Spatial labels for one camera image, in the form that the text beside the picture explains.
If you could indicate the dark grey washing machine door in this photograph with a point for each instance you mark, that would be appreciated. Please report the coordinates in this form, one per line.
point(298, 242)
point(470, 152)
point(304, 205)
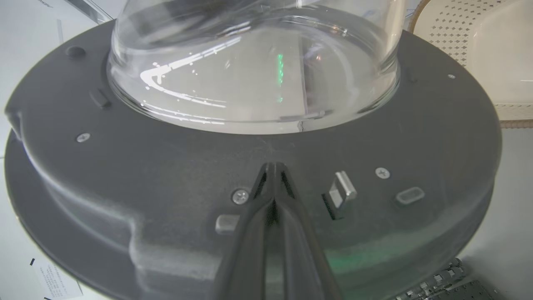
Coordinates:
point(166, 166)

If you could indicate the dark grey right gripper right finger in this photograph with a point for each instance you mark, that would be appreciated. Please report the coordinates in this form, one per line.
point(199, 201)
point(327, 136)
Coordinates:
point(304, 258)

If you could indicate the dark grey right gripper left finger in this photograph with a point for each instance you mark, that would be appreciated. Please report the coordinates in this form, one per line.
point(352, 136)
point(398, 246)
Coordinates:
point(250, 250)

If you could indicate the cream perforated laundry basket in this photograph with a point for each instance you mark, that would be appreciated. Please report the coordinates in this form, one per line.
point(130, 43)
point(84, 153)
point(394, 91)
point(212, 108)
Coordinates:
point(449, 33)

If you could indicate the white printed paper label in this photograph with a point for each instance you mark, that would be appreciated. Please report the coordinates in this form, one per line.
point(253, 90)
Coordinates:
point(58, 281)

